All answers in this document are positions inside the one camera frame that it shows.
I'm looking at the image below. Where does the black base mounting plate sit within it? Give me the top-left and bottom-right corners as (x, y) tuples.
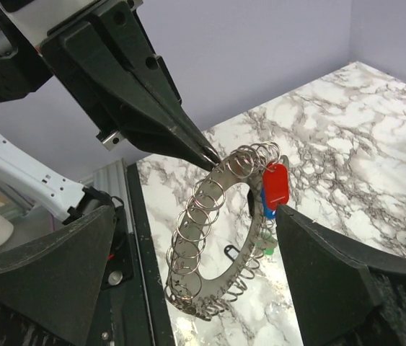
(94, 164), (178, 346)

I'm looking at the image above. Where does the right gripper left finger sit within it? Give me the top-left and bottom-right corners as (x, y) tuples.
(0, 206), (115, 345)

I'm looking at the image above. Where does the blue key tag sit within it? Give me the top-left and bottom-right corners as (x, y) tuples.
(260, 188), (276, 220)

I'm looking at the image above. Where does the red key tag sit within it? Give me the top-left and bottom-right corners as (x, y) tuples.
(262, 163), (289, 209)

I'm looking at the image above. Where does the green key tag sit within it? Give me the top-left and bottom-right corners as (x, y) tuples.
(257, 236), (278, 256)

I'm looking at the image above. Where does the black key tag with key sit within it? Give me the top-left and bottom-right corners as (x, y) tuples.
(224, 244), (240, 262)

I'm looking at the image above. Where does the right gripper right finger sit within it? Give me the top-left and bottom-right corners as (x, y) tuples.
(276, 205), (406, 345)

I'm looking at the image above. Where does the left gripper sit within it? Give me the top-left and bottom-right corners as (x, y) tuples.
(0, 1), (221, 171)

